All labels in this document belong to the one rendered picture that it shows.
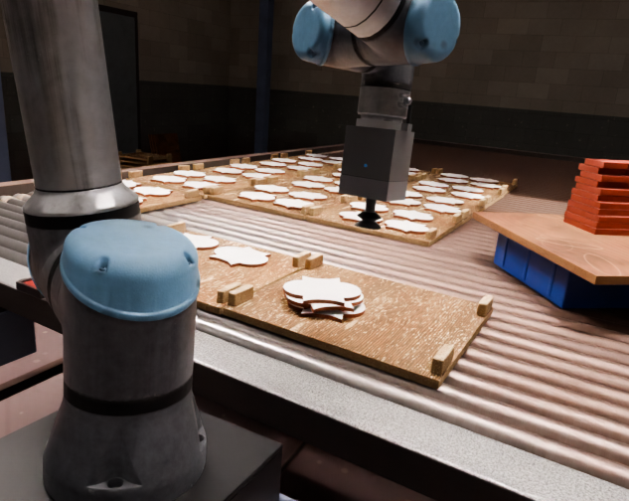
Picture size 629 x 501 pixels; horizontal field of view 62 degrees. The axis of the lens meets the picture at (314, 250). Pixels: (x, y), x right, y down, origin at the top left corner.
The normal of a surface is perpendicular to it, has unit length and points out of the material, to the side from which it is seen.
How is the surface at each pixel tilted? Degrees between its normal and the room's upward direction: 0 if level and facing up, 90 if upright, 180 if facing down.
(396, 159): 89
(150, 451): 70
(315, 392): 0
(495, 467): 0
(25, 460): 4
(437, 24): 88
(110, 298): 84
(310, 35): 86
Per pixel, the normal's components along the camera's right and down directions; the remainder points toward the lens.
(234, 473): 0.11, -0.97
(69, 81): 0.48, 0.27
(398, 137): 0.81, 0.22
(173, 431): 0.82, -0.09
